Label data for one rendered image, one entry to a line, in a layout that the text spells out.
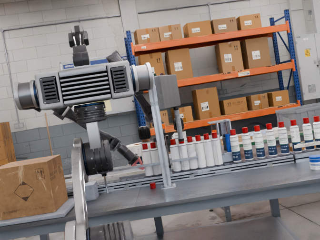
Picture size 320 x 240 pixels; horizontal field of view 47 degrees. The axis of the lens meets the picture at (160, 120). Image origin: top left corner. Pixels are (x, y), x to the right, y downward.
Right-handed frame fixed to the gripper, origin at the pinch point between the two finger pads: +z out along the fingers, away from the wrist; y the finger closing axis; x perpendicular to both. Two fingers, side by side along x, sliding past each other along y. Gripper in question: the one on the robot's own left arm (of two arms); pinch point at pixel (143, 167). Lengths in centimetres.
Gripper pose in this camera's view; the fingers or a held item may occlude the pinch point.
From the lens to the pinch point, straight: 231.2
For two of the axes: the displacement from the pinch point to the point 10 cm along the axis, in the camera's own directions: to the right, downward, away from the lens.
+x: -6.8, 7.3, 0.6
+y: 0.0, -0.8, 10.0
